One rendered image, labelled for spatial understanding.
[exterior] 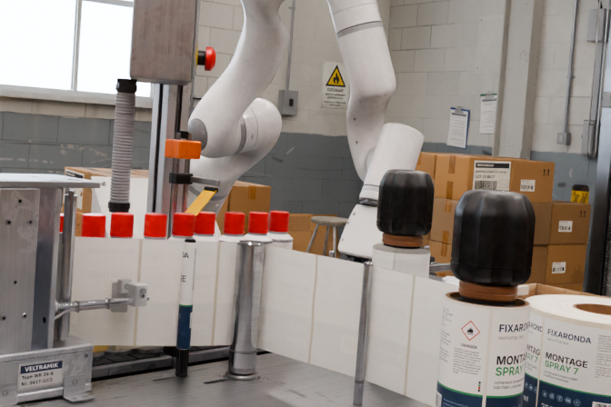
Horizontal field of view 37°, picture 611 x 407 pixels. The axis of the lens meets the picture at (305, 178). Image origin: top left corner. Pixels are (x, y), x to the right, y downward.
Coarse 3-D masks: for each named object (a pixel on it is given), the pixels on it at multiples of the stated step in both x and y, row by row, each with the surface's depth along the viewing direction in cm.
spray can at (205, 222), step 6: (198, 216) 142; (204, 216) 142; (210, 216) 143; (198, 222) 142; (204, 222) 142; (210, 222) 143; (198, 228) 142; (204, 228) 142; (210, 228) 143; (198, 234) 143; (204, 234) 142; (210, 234) 143; (198, 240) 142; (204, 240) 142; (210, 240) 142; (216, 240) 143
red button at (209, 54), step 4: (208, 48) 140; (212, 48) 140; (200, 52) 140; (204, 52) 141; (208, 52) 140; (212, 52) 140; (200, 56) 140; (204, 56) 140; (208, 56) 140; (212, 56) 140; (200, 60) 140; (204, 60) 140; (208, 60) 140; (212, 60) 140; (200, 64) 141; (204, 64) 141; (208, 64) 140; (212, 64) 140; (208, 68) 140; (212, 68) 141
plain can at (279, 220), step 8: (272, 216) 153; (280, 216) 153; (288, 216) 154; (272, 224) 153; (280, 224) 153; (272, 232) 153; (280, 232) 153; (280, 240) 152; (288, 240) 153; (288, 248) 153
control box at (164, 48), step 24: (144, 0) 136; (168, 0) 136; (192, 0) 137; (144, 24) 136; (168, 24) 137; (192, 24) 137; (144, 48) 136; (168, 48) 137; (192, 48) 138; (144, 72) 136; (168, 72) 137; (192, 72) 138
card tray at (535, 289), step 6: (534, 288) 238; (540, 288) 237; (546, 288) 236; (552, 288) 235; (558, 288) 234; (528, 294) 236; (534, 294) 238; (540, 294) 237; (570, 294) 231; (576, 294) 230; (582, 294) 229; (588, 294) 228; (594, 294) 227
